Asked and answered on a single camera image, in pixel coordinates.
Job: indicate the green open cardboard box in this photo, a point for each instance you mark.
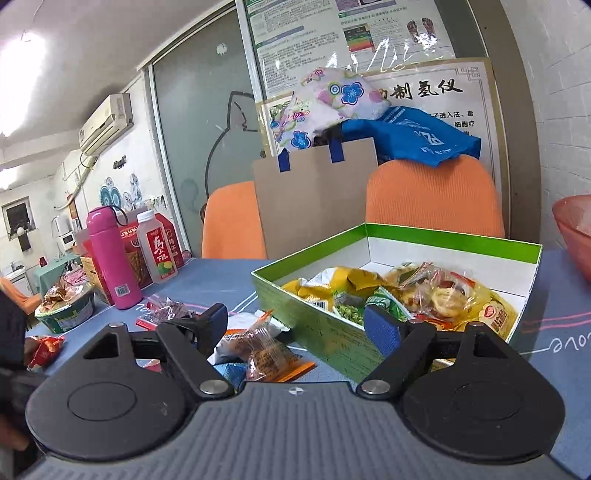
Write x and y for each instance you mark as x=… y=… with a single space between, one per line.
x=507 y=267

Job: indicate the air conditioner unit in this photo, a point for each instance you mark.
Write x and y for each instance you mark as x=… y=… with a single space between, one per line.
x=106 y=124

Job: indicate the pink thermos bottle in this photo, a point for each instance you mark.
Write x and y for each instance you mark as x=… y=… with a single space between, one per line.
x=109 y=252

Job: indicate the yellow egg yolk pastry packet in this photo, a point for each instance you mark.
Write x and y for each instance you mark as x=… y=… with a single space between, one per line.
x=329 y=283

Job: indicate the dark red date packet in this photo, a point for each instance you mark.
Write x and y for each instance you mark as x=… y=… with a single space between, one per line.
x=157 y=310

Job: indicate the white snack packet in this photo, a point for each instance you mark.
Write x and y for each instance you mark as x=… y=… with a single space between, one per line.
x=242 y=336

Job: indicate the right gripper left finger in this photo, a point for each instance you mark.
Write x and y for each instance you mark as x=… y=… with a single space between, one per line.
x=187 y=343

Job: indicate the person's left hand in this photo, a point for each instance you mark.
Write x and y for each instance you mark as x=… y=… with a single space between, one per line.
x=11 y=437

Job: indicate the small red brown snack packet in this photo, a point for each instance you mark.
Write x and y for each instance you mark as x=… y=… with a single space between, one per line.
x=46 y=351

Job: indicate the clear orange nut packet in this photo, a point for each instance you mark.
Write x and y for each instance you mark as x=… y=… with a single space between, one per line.
x=275 y=362

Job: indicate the right orange chair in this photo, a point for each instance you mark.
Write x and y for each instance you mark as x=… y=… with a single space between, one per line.
x=459 y=195

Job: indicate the white juice bottle red label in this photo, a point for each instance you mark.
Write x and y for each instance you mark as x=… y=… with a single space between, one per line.
x=154 y=246

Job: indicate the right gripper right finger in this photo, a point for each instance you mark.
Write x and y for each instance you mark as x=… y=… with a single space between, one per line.
x=405 y=347

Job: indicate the red plastic bowl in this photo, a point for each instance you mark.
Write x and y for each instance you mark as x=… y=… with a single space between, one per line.
x=572 y=216

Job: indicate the left orange chair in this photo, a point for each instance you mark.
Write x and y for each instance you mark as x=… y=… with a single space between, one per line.
x=232 y=227

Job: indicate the clear twisted cracker bag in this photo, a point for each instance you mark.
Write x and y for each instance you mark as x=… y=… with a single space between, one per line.
x=429 y=291

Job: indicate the floral cloth bundle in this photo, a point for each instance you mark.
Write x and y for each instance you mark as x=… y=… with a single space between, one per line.
x=323 y=99

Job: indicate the instant noodle bowl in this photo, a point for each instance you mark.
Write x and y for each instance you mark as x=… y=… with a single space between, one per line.
x=63 y=309

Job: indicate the orange chair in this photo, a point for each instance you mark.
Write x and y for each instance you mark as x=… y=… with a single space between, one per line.
x=232 y=227
x=459 y=195

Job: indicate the brown cardboard sheet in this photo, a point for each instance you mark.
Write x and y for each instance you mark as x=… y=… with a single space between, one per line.
x=307 y=196

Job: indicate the yellow cake packet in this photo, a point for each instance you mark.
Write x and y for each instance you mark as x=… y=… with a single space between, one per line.
x=486 y=306

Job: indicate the blue fabric bag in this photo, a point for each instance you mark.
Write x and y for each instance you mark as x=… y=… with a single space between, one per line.
x=407 y=133

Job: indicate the green pea snack packet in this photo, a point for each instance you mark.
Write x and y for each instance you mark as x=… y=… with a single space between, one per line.
x=351 y=307

